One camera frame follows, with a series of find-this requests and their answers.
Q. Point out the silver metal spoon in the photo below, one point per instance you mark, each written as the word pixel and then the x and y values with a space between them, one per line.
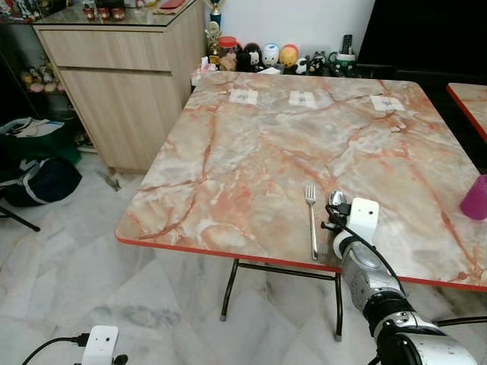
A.
pixel 337 199

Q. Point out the silver metal fork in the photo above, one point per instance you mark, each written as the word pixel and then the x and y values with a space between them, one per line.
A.
pixel 311 224

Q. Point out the marble pattern table red edge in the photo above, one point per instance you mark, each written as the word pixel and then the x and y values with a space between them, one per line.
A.
pixel 251 167
pixel 473 103

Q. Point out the white paper marker tag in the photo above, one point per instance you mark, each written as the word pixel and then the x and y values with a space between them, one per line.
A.
pixel 303 99
pixel 387 103
pixel 243 96

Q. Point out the purple plastic cup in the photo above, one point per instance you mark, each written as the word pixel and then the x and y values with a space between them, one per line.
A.
pixel 475 199

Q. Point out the black white panda figurines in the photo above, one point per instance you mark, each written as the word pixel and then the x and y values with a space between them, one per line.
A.
pixel 313 65

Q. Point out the green mug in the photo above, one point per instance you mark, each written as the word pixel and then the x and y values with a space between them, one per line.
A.
pixel 344 64

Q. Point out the black metal chair leg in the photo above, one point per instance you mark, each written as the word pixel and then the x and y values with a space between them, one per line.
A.
pixel 19 219

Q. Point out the yellow orange round toy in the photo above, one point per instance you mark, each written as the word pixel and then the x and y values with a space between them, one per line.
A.
pixel 289 55

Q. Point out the white egg shaped toy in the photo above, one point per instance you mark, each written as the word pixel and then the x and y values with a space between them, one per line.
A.
pixel 271 55

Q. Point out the black remote control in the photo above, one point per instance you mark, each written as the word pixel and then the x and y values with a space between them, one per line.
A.
pixel 346 43

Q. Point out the black plush toy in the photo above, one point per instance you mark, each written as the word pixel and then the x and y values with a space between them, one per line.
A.
pixel 249 58

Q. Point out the black duffel bag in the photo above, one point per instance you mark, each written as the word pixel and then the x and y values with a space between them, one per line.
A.
pixel 42 182

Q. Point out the white tissue packet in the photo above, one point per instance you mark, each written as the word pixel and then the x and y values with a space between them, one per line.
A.
pixel 202 73

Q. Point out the red lid jar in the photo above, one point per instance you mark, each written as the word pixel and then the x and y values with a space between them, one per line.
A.
pixel 227 53

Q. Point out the black television screen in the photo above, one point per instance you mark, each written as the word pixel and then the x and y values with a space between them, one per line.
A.
pixel 422 34

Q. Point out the gold figurine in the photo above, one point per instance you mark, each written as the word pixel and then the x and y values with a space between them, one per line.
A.
pixel 213 42

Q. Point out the green bag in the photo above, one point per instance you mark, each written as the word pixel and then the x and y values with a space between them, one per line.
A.
pixel 46 146

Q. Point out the blue gold trophy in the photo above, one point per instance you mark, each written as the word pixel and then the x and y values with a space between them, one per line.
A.
pixel 215 11

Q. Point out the light wooden cabinet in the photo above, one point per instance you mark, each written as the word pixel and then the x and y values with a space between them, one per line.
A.
pixel 122 99

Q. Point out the small shelf toys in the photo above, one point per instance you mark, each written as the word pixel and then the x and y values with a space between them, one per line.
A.
pixel 42 77

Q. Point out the small red jars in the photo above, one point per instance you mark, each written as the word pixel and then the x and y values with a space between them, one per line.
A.
pixel 104 12

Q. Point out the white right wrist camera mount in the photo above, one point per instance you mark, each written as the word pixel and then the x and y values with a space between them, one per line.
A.
pixel 365 217

